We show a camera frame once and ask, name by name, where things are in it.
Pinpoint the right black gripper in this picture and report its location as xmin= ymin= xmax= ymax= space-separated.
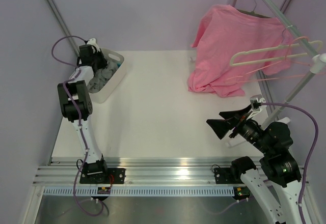
xmin=207 ymin=103 xmax=272 ymax=154

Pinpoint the grey t shirt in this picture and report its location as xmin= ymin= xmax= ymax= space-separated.
xmin=87 ymin=60 xmax=119 ymax=93

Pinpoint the cream hanger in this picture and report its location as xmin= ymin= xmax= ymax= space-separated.
xmin=229 ymin=36 xmax=323 ymax=67

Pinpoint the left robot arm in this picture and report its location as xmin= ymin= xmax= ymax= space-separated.
xmin=57 ymin=39 xmax=109 ymax=184

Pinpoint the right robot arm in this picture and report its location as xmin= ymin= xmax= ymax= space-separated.
xmin=206 ymin=101 xmax=311 ymax=223

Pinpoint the pink t shirt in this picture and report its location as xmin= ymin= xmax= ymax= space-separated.
xmin=187 ymin=5 xmax=293 ymax=97

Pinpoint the dark hanger of pink shirt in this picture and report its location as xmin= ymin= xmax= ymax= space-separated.
xmin=239 ymin=0 xmax=273 ymax=18

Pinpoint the white plastic bin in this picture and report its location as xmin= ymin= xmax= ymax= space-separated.
xmin=90 ymin=48 xmax=127 ymax=103

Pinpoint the clothes rack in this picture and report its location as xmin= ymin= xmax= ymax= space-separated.
xmin=188 ymin=0 xmax=326 ymax=148

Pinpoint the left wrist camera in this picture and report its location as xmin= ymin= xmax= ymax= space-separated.
xmin=86 ymin=38 xmax=101 ymax=52

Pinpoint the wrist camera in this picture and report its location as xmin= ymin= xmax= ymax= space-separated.
xmin=86 ymin=38 xmax=101 ymax=52
xmin=248 ymin=95 xmax=266 ymax=119

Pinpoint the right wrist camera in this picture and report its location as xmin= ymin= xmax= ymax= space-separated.
xmin=248 ymin=95 xmax=266 ymax=119

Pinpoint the pink wire hanger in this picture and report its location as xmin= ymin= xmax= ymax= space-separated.
xmin=224 ymin=36 xmax=326 ymax=85

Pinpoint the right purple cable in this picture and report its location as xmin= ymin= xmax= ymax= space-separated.
xmin=256 ymin=102 xmax=319 ymax=224

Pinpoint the purple cable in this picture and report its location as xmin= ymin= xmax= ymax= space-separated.
xmin=50 ymin=36 xmax=110 ymax=217
xmin=256 ymin=102 xmax=319 ymax=224

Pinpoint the aluminium mounting rail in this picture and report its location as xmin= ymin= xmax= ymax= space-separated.
xmin=33 ymin=157 xmax=233 ymax=186

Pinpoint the slotted cable duct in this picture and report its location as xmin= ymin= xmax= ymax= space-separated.
xmin=43 ymin=186 xmax=235 ymax=197

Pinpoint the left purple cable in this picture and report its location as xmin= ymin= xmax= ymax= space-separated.
xmin=50 ymin=36 xmax=110 ymax=217

